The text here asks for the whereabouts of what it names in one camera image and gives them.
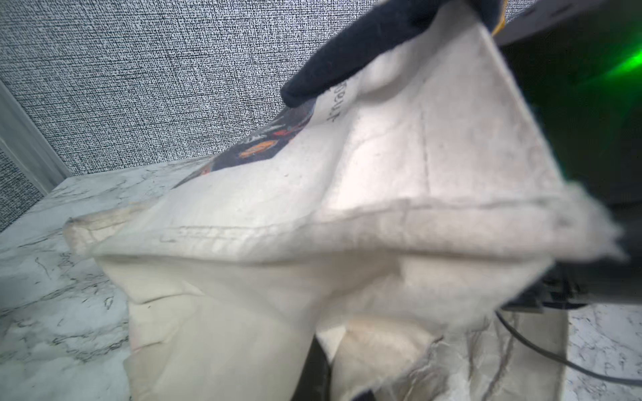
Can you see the cream canvas tote bag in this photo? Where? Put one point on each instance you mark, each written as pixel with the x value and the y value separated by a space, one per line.
pixel 389 217

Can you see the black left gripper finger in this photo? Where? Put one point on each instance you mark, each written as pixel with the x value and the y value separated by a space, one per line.
pixel 315 378

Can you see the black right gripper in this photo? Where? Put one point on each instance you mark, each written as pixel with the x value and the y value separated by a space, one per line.
pixel 578 64

